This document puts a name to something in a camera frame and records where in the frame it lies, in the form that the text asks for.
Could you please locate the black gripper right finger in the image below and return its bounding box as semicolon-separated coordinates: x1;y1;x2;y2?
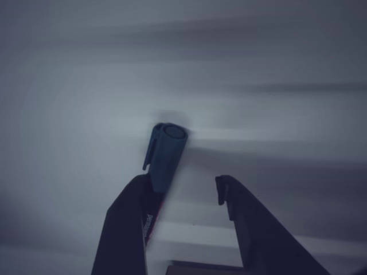
214;174;331;275

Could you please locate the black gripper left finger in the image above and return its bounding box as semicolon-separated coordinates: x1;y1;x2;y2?
91;172;152;275

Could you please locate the green capped black marker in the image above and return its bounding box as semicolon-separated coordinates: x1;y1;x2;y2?
142;122;189;250

